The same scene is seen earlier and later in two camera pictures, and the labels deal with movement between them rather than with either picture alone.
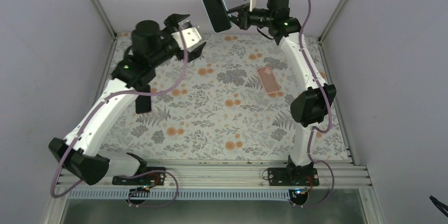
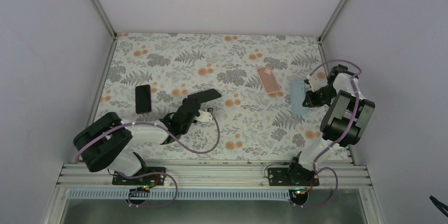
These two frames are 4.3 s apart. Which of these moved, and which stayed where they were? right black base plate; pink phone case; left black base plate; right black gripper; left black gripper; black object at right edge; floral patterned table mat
Moved: right black gripper; left black gripper
Stayed: black object at right edge; left black base plate; pink phone case; floral patterned table mat; right black base plate
